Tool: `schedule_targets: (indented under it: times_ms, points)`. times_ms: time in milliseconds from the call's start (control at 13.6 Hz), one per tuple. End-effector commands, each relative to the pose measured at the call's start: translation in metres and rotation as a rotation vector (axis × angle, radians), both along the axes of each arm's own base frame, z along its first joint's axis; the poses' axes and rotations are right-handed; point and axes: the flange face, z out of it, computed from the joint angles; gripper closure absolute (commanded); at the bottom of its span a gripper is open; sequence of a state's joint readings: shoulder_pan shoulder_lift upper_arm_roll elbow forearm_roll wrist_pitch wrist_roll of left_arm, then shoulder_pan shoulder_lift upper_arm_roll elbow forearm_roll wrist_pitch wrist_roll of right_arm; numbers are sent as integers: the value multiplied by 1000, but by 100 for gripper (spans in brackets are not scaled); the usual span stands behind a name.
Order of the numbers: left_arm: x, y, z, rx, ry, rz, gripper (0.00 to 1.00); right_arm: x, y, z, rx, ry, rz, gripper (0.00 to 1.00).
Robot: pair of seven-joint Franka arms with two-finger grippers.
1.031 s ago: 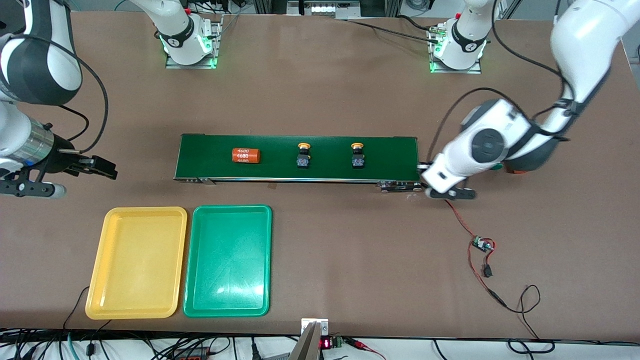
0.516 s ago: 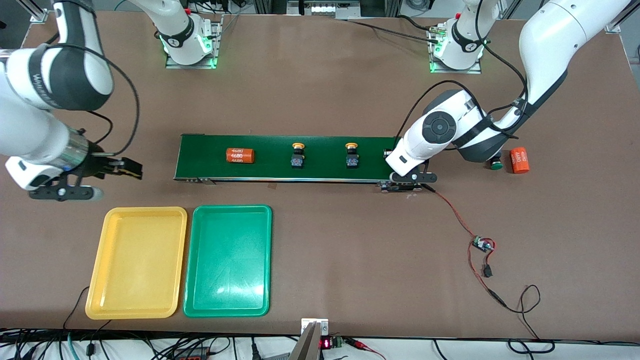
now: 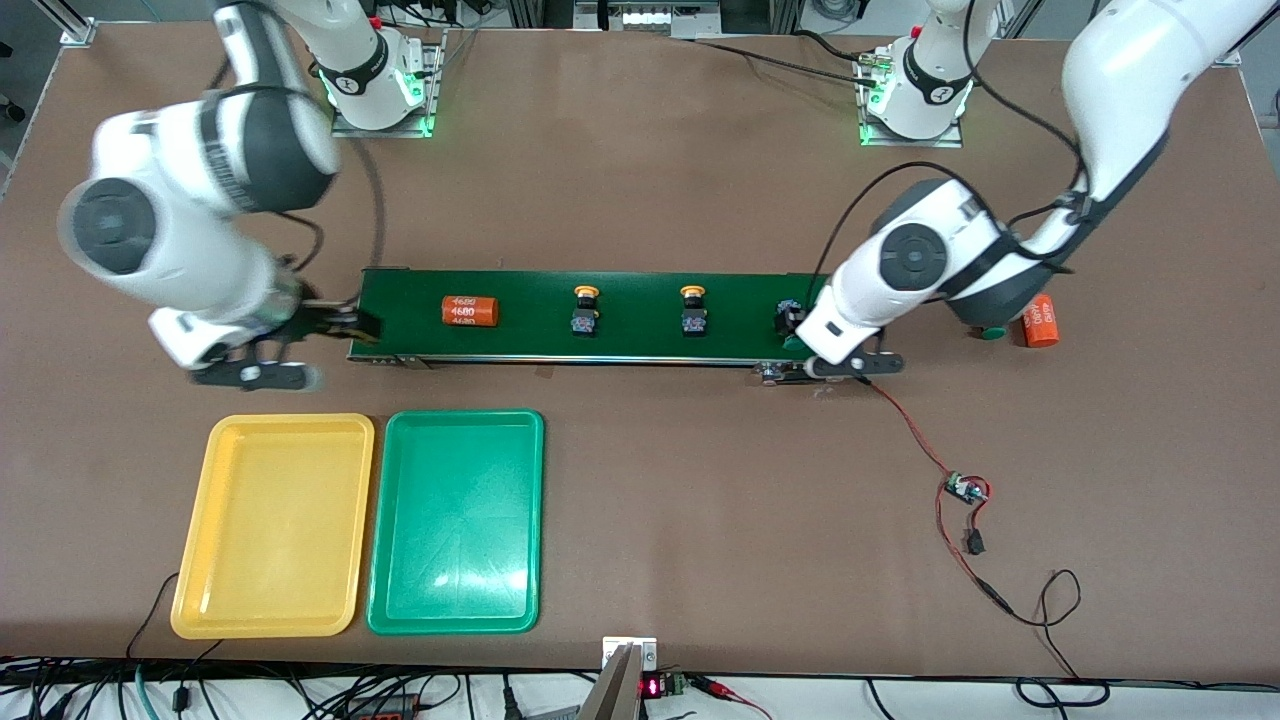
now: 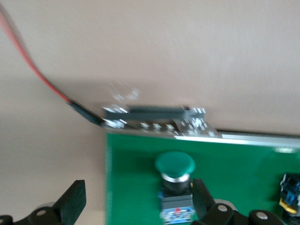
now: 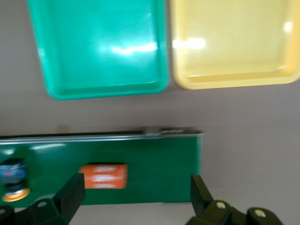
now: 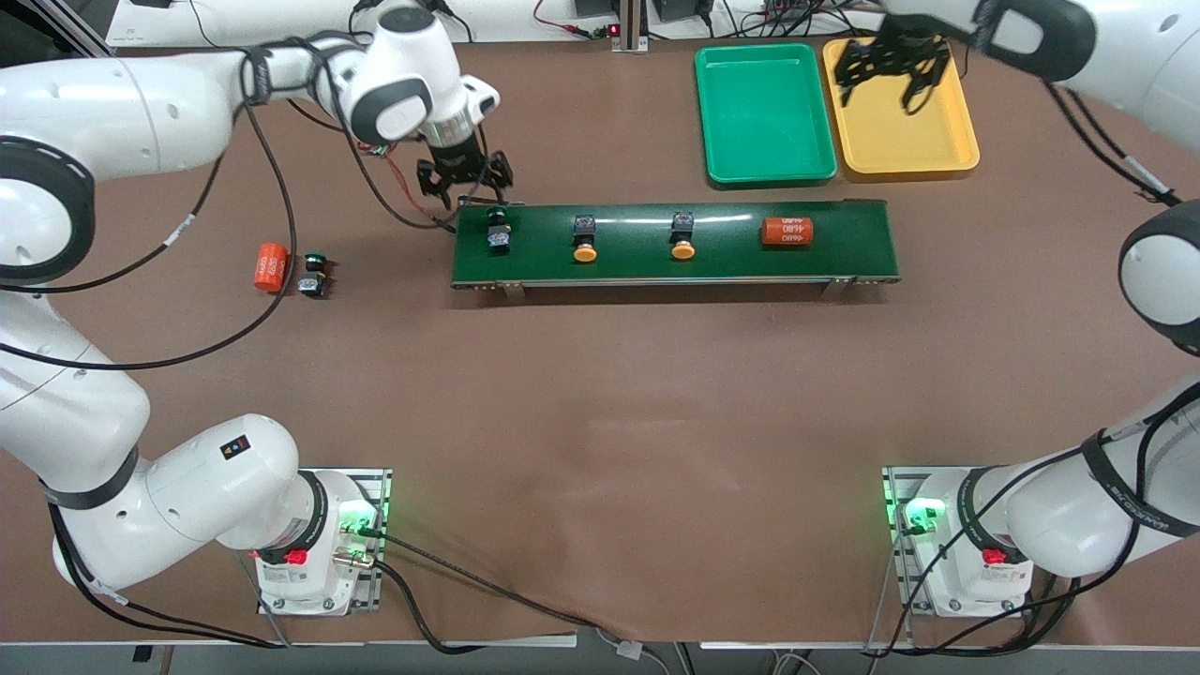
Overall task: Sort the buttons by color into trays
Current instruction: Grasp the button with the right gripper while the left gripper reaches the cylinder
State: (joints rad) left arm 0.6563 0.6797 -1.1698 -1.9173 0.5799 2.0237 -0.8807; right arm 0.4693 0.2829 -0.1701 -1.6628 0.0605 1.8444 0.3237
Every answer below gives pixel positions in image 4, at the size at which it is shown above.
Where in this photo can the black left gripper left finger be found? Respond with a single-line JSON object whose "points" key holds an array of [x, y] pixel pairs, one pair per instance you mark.
{"points": [[70, 201]]}

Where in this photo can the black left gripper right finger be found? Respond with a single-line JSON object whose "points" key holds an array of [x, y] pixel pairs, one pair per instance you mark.
{"points": [[202, 201]]}

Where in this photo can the green push button switch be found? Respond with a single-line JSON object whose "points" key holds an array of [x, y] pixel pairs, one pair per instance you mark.
{"points": [[174, 164]]}

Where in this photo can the yellow push button switch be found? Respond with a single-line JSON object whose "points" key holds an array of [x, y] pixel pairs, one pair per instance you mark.
{"points": [[289, 192]]}

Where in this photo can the green conveyor belt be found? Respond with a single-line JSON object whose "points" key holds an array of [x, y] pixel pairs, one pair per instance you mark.
{"points": [[234, 175]]}

